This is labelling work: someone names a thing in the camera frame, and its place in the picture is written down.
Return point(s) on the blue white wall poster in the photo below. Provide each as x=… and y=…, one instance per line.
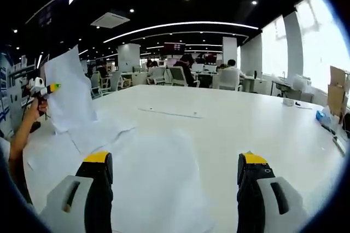
x=4, y=80

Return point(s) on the red hanging display screen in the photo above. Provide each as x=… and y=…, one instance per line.
x=174, y=48

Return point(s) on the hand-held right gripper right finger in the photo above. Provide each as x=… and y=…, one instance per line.
x=262, y=205

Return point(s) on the white table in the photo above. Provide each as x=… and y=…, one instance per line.
x=246, y=134

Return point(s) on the small white box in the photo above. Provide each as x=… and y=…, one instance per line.
x=288, y=102

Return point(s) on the ceiling air conditioner vent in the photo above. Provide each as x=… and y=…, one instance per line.
x=110, y=20

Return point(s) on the white office chair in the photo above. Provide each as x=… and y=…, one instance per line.
x=176, y=77
x=229, y=81

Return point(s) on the brown cardboard boxes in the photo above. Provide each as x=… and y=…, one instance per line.
x=337, y=93

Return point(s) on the person's left hand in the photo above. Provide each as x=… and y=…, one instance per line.
x=37, y=109

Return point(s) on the blue tissue pack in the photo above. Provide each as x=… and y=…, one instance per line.
x=322, y=116

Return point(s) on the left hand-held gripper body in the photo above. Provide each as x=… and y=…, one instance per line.
x=35, y=86

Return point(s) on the dark hanging ceiling screen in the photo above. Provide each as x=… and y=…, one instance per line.
x=53, y=10

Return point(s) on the white power strip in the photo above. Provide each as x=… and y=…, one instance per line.
x=339, y=145

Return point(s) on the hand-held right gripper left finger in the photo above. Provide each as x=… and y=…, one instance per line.
x=78, y=205

